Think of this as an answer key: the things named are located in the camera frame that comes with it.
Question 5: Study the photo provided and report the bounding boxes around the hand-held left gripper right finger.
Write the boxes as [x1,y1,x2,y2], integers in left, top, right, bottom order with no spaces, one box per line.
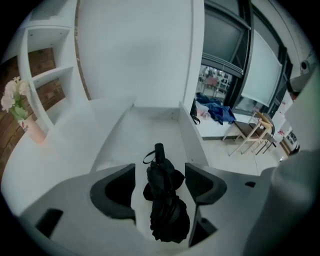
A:
[184,162,272,249]

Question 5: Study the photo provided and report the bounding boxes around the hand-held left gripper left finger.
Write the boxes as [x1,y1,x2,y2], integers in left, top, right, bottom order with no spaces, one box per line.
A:
[19,163,137,241]

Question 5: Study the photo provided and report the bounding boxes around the black umbrella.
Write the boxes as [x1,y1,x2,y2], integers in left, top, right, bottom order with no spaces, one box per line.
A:
[142,142,191,244]

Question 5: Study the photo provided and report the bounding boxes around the white drawer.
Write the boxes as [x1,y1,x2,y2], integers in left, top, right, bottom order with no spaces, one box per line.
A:
[88,96,210,235]

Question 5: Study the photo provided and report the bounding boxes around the light wooden chair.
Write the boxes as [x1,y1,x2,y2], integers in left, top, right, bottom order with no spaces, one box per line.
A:
[221,109,277,157]

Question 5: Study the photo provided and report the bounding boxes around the pink vase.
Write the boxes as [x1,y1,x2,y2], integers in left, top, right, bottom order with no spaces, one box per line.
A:
[19,116,47,145]

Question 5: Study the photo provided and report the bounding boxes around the blue clothes pile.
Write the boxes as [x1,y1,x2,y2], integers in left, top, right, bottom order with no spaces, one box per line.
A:
[194,92,237,126]

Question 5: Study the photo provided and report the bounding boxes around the pale pink flower bouquet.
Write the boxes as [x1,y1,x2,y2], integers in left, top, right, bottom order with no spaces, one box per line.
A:
[0,76,31,123]

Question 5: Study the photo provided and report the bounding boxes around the white open shelf unit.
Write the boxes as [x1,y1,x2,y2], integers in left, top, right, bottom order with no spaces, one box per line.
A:
[18,24,76,134]

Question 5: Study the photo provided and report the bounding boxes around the white roller blind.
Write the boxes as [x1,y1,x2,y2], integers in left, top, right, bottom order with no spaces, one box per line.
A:
[240,29,284,106]

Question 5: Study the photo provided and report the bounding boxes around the black bag with strap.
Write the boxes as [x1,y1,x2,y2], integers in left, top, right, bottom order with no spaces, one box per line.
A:
[189,98,201,125]

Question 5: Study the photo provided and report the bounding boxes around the white security camera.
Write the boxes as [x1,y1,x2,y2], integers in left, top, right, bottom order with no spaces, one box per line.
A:
[298,59,312,74]

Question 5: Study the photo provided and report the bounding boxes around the black window frame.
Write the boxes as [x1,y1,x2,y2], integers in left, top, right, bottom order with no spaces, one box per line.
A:
[199,0,294,118]

